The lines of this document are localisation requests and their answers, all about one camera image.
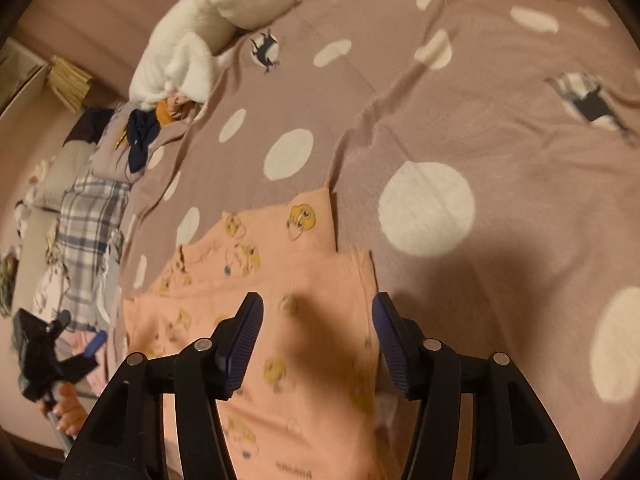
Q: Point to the small pink garment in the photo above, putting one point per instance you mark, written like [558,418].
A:
[177,105]

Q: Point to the peach bear-print shirt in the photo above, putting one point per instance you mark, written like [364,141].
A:
[310,280]

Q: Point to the colourful knitted cloth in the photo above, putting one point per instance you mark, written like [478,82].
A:
[7,280]

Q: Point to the plaid pillow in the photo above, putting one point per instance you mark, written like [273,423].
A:
[90,225]

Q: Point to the white printed garment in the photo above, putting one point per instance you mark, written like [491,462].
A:
[47,285]

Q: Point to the person's left hand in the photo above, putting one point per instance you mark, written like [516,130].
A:
[70,412]

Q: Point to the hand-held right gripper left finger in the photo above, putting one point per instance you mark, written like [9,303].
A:
[245,345]

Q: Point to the navy garment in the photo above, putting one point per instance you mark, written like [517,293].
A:
[141,142]

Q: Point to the white fluffy fleece blanket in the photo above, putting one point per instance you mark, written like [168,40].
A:
[200,25]

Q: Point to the pink cloth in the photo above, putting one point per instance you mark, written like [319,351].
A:
[100,367]

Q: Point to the mustard yellow cloth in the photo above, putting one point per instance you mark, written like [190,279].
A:
[120,141]
[163,112]

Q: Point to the striped pleated fabric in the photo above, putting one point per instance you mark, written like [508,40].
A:
[67,85]

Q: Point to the mauve polka-dot blanket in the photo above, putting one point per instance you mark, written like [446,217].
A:
[450,135]

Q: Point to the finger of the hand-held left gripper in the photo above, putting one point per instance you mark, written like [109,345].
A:
[95,346]

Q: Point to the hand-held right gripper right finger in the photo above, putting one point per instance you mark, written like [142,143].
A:
[395,352]

